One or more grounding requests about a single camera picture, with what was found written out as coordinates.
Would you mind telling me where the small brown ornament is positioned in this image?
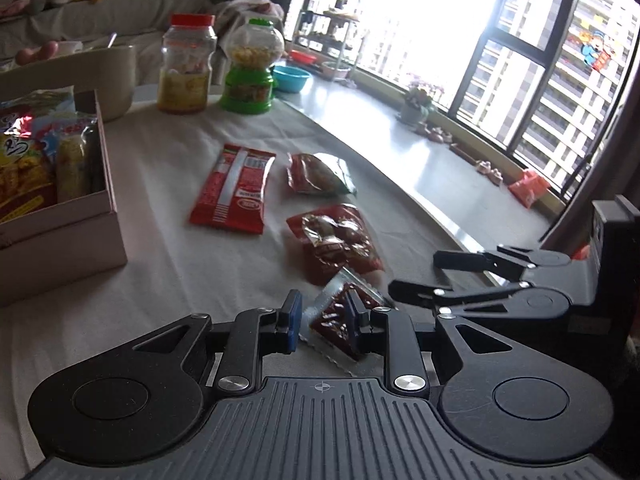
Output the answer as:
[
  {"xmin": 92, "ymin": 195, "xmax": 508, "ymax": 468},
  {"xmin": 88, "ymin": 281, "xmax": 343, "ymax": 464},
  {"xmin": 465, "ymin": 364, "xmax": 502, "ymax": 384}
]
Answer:
[
  {"xmin": 475, "ymin": 160, "xmax": 506, "ymax": 186},
  {"xmin": 417, "ymin": 125, "xmax": 453, "ymax": 145}
]

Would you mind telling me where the blue and red snack packet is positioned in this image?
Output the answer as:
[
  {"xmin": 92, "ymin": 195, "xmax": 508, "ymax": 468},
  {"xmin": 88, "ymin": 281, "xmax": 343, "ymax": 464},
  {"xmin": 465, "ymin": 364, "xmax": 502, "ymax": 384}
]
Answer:
[{"xmin": 30, "ymin": 110, "xmax": 98, "ymax": 152}]

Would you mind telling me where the glossy dark red packet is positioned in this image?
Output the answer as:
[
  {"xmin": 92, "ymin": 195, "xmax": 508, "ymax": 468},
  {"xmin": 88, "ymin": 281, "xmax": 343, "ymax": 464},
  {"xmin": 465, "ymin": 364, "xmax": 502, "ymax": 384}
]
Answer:
[{"xmin": 286, "ymin": 203, "xmax": 387, "ymax": 287}]

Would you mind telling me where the grey window sill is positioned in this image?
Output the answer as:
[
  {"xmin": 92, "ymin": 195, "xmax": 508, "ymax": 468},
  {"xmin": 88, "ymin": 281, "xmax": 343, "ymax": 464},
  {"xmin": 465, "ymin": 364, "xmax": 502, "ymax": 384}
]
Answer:
[{"xmin": 277, "ymin": 67, "xmax": 561, "ymax": 261}]

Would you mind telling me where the dark slim packet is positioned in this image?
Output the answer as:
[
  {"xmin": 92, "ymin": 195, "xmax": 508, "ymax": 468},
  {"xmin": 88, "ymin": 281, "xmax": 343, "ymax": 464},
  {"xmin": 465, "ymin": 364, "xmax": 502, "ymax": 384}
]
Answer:
[{"xmin": 82, "ymin": 120, "xmax": 107, "ymax": 194}]

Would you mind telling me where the red and green packet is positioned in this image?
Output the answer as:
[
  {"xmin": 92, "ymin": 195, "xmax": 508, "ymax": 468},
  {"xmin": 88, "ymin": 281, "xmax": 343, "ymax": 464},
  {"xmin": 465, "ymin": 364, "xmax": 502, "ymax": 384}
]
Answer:
[{"xmin": 286, "ymin": 152, "xmax": 359, "ymax": 196}]

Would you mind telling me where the crumpled patterned cloth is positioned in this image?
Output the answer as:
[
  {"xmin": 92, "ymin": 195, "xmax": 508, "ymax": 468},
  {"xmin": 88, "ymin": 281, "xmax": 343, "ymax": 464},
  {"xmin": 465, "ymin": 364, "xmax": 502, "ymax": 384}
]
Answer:
[{"xmin": 215, "ymin": 0, "xmax": 287, "ymax": 56}]

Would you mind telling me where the small dark red packet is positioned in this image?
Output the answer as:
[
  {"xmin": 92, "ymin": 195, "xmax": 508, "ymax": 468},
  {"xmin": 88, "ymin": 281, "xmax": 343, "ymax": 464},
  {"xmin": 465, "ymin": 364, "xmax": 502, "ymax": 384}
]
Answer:
[{"xmin": 302, "ymin": 267, "xmax": 396, "ymax": 377}]

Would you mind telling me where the red-lid plastic jar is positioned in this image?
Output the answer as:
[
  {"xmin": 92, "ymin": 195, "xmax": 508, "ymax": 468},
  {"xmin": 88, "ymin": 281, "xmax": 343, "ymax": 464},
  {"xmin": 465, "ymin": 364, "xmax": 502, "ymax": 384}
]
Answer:
[{"xmin": 157, "ymin": 12, "xmax": 220, "ymax": 115}]

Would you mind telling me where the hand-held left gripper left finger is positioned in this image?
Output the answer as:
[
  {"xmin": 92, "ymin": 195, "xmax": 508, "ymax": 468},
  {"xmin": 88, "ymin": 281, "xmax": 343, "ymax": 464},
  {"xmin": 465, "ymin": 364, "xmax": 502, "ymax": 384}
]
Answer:
[{"xmin": 127, "ymin": 290, "xmax": 304, "ymax": 396}]

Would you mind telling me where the cartoon window sticker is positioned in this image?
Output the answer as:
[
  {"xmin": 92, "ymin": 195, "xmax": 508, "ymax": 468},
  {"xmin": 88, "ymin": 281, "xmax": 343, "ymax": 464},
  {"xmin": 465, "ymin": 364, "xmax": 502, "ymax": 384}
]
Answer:
[{"xmin": 577, "ymin": 30, "xmax": 616, "ymax": 72}]

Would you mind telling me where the pink rounded object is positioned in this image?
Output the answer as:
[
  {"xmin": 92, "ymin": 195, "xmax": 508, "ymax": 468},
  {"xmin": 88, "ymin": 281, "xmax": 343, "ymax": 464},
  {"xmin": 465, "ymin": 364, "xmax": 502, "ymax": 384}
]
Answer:
[{"xmin": 15, "ymin": 41, "xmax": 60, "ymax": 66}]

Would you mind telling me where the yellow and red snack packet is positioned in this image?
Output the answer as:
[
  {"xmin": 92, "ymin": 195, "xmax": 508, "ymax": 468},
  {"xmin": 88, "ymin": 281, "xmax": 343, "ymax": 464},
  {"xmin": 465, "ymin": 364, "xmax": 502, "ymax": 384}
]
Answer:
[{"xmin": 0, "ymin": 105, "xmax": 58, "ymax": 224}]

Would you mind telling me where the long red snack packet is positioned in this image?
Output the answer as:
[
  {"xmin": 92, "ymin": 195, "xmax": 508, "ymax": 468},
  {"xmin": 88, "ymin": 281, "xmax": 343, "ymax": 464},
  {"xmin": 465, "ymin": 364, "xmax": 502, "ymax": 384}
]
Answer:
[{"xmin": 189, "ymin": 143, "xmax": 277, "ymax": 235}]

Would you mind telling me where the grey pot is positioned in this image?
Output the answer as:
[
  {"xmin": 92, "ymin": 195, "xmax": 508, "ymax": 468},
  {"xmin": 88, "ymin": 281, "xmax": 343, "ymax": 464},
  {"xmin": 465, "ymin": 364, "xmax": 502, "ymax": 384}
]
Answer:
[{"xmin": 320, "ymin": 60, "xmax": 351, "ymax": 80}]

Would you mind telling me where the pink cardboard box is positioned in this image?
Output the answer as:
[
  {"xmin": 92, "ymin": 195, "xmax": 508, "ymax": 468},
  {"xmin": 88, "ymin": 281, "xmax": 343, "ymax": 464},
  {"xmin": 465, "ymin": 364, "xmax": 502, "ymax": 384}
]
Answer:
[{"xmin": 0, "ymin": 87, "xmax": 129, "ymax": 309}]

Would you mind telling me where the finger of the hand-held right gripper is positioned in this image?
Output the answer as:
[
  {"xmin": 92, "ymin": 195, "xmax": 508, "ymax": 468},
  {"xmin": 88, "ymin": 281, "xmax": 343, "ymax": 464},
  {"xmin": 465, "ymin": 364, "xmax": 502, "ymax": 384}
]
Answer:
[
  {"xmin": 432, "ymin": 244, "xmax": 539, "ymax": 281},
  {"xmin": 388, "ymin": 280, "xmax": 534, "ymax": 318}
]

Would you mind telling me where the clear noodle packet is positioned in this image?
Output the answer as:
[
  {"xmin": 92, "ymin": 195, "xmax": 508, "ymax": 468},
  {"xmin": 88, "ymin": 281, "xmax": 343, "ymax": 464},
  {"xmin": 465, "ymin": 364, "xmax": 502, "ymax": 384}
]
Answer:
[{"xmin": 56, "ymin": 135, "xmax": 93, "ymax": 204}]

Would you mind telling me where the green candy jar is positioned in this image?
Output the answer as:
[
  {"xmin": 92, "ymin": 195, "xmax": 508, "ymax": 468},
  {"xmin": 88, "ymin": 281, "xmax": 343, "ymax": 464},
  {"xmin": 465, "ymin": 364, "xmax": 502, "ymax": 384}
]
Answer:
[{"xmin": 220, "ymin": 17, "xmax": 286, "ymax": 115}]

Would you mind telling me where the metal storage rack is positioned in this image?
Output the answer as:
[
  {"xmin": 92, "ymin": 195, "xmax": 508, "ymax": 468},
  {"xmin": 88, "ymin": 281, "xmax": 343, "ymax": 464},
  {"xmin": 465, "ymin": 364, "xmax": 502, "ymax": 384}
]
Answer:
[{"xmin": 292, "ymin": 0, "xmax": 362, "ymax": 79}]

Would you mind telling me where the red plastic bag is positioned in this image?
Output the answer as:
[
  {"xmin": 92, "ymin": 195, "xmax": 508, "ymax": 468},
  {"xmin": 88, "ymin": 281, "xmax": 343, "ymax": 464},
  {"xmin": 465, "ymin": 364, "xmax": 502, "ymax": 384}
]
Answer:
[{"xmin": 507, "ymin": 169, "xmax": 551, "ymax": 209}]

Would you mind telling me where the black window frame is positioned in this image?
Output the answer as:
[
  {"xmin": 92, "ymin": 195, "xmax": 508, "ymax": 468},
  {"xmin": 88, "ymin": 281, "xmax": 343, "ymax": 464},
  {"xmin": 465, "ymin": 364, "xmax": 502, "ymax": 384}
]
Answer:
[{"xmin": 350, "ymin": 0, "xmax": 640, "ymax": 206}]

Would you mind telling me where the blue plastic basin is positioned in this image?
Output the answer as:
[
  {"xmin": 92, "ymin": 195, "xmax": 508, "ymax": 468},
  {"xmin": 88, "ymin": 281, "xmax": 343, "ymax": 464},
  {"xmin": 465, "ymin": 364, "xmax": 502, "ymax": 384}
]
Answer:
[{"xmin": 272, "ymin": 65, "xmax": 312, "ymax": 94}]

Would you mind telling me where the potted succulent plant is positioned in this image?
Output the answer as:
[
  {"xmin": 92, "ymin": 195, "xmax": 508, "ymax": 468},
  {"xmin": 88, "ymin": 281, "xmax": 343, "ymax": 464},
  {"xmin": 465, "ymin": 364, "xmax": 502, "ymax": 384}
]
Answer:
[{"xmin": 399, "ymin": 82, "xmax": 446, "ymax": 127}]

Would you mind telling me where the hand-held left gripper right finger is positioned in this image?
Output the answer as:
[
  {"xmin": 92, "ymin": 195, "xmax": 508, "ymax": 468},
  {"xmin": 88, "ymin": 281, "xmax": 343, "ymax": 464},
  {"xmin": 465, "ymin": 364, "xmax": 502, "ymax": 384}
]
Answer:
[{"xmin": 347, "ymin": 290, "xmax": 531, "ymax": 397}]

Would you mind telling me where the beige sofa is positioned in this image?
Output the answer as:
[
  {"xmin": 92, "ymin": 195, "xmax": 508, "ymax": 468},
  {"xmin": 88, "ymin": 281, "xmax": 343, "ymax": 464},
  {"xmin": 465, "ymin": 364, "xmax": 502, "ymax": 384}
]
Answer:
[{"xmin": 0, "ymin": 0, "xmax": 236, "ymax": 86}]

